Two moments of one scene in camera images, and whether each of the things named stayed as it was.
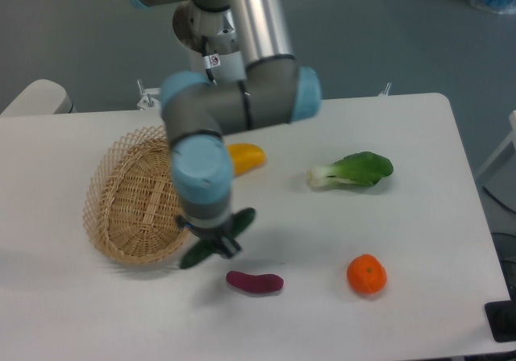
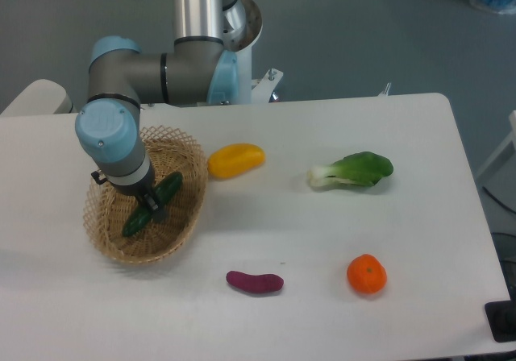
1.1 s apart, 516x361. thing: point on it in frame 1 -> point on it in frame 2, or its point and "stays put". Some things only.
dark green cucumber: (237, 224) -> (161, 194)
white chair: (41, 97) stays put
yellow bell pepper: (245, 157) stays put
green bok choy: (358, 168) stays put
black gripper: (222, 238) -> (137, 190)
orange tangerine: (367, 274) stays put
